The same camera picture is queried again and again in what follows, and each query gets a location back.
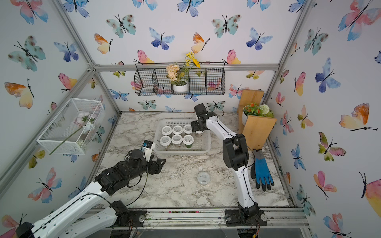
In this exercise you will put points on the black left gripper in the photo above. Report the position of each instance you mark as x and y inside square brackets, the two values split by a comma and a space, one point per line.
[157, 169]

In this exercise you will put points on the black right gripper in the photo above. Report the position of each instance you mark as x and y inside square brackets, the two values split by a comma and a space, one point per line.
[194, 125]

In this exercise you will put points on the yogurt cup without cap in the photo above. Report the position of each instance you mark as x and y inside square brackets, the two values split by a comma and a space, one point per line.
[203, 178]

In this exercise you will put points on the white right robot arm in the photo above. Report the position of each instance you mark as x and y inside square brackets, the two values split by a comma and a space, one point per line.
[235, 157]

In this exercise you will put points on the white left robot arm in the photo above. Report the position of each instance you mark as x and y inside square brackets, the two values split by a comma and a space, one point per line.
[65, 222]

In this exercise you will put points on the white plastic perforated basket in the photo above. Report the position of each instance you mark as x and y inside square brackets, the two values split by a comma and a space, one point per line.
[202, 143]

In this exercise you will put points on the white pot beige flowers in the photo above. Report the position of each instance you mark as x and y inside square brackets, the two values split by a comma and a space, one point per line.
[179, 75]

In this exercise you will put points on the wooden corner shelf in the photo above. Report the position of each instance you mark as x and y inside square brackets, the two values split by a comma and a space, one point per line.
[255, 129]

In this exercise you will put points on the white pot green plant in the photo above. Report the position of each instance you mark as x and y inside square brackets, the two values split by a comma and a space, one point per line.
[254, 109]

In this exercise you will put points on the blue black work glove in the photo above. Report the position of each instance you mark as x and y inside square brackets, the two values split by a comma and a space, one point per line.
[260, 172]

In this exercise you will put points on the pink artificial flower stem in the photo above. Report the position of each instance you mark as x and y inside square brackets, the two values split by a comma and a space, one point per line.
[85, 123]

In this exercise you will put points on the black wire wall basket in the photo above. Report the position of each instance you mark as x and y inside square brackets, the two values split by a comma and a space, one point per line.
[150, 80]

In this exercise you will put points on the white wire mesh box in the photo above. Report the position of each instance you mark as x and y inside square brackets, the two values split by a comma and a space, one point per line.
[63, 125]

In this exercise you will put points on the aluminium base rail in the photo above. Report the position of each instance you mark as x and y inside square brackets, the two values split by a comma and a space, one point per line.
[162, 219]

